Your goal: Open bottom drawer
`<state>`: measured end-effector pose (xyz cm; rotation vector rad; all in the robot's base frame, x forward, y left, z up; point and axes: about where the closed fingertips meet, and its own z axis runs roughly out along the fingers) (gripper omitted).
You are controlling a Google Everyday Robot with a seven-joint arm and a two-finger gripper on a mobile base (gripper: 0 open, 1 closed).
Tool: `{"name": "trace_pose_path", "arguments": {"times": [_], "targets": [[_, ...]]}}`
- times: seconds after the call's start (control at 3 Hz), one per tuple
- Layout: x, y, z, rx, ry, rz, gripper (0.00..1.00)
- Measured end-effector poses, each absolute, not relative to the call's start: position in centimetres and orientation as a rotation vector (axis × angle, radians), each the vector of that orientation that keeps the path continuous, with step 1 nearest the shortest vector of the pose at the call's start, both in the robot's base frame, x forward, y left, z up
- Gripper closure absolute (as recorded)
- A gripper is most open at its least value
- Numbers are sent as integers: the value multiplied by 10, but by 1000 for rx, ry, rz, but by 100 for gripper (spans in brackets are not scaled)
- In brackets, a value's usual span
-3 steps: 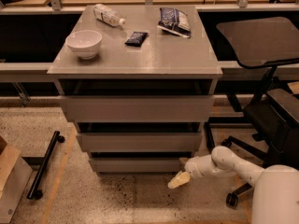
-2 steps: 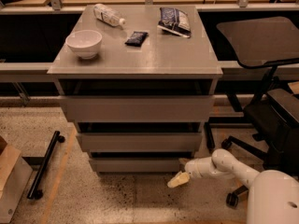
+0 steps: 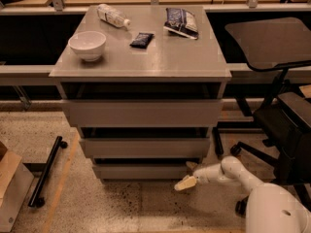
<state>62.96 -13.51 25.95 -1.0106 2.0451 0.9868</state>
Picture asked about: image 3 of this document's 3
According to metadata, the black office chair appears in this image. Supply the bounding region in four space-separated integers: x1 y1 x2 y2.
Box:
225 17 311 207

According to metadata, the cardboard box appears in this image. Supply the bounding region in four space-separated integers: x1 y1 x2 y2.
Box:
0 142 34 233

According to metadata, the grey middle drawer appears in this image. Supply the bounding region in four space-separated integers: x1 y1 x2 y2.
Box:
80 138 210 158

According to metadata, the black table leg right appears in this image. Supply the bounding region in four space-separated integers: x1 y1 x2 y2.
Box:
213 127 224 156

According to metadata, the grey top drawer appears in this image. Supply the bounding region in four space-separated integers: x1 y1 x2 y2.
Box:
61 99 223 127

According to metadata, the clear plastic bottle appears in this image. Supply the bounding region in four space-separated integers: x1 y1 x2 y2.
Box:
96 4 130 28

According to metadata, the grey drawer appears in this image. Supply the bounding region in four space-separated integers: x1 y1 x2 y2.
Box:
93 164 191 180
80 138 210 158
61 99 223 127

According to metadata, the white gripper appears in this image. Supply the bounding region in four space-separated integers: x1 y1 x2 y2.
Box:
174 161 223 191

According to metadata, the grey drawer cabinet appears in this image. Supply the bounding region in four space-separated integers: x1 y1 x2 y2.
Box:
50 5 231 169

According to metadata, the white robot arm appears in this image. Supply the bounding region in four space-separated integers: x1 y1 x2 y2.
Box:
174 156 311 233

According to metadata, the small dark snack packet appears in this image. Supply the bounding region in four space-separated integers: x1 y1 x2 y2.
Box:
130 32 154 49

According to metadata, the white ceramic bowl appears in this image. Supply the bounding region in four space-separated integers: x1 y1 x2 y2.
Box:
68 31 106 61

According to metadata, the blue chip bag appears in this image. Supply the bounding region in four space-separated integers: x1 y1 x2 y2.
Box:
163 8 199 40

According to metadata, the grey bottom drawer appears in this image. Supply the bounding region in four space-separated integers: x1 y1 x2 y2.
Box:
93 164 191 180

